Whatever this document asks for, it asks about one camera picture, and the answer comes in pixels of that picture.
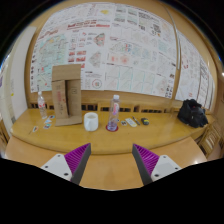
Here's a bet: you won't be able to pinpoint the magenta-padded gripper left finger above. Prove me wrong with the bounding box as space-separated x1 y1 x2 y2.
40 142 92 186

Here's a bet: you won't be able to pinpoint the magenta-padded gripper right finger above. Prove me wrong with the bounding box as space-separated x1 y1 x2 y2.
131 143 183 186

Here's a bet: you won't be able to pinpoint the clear plastic water bottle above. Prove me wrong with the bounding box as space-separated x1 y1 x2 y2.
107 94 121 132

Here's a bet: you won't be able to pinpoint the white ceramic mug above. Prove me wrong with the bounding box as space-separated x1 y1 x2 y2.
83 111 100 132

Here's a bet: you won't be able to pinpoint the wooden chair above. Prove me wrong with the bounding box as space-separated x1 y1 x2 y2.
199 120 224 160

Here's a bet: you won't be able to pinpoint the black bag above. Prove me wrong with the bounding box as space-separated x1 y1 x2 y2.
176 98 209 129

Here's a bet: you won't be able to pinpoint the small bottle with red label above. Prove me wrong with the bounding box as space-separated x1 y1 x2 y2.
36 91 48 120

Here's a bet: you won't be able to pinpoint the brown cardboard box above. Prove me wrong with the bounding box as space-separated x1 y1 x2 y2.
50 63 83 128

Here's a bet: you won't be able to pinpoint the printed paper wall posters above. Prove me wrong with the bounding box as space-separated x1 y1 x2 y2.
29 1 214 109

